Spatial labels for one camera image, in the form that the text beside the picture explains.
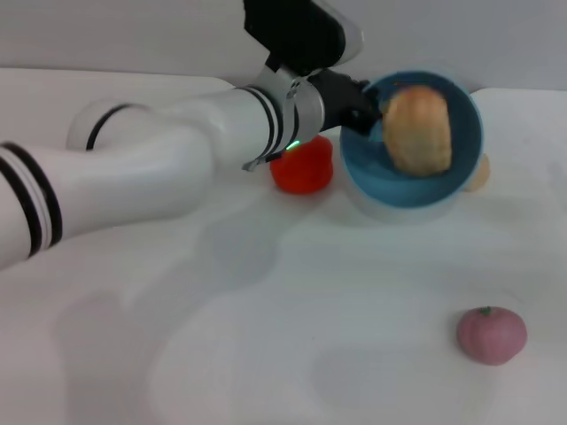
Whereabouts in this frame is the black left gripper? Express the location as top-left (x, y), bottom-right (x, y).
top-left (315, 69), bottom-right (385, 135)

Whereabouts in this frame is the blue bowl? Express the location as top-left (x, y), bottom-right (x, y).
top-left (338, 69), bottom-right (485, 210)

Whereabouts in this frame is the red tomato toy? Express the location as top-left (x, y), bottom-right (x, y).
top-left (269, 135), bottom-right (335, 196)

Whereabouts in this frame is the round beige bun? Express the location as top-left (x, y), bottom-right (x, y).
top-left (462, 153), bottom-right (492, 193)

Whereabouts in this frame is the pink peach toy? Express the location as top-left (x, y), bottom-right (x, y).
top-left (455, 305), bottom-right (529, 367)

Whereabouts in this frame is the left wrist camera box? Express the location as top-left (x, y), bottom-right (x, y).
top-left (242, 0), bottom-right (366, 77)

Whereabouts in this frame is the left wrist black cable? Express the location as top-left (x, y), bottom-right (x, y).
top-left (241, 151), bottom-right (285, 174)

